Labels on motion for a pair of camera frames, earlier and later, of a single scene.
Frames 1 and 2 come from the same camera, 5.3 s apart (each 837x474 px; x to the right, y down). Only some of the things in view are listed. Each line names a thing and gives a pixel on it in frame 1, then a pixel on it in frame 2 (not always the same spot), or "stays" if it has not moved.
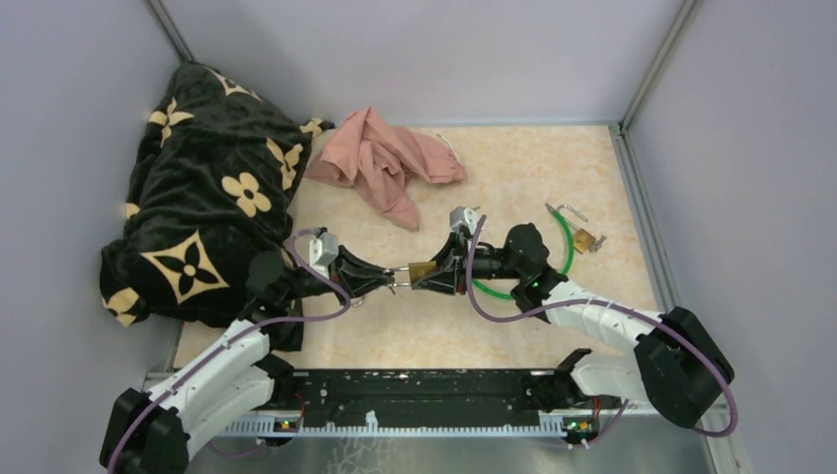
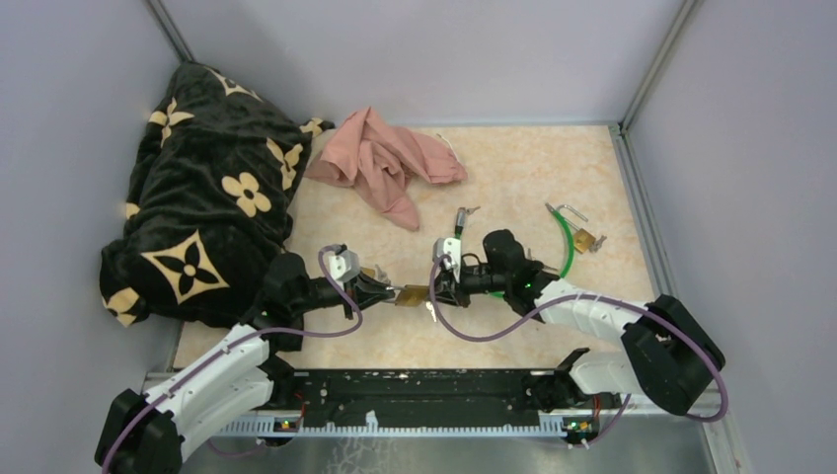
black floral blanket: [212, 189] stays
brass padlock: [416, 270] → [410, 294]
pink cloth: [381, 160] stays
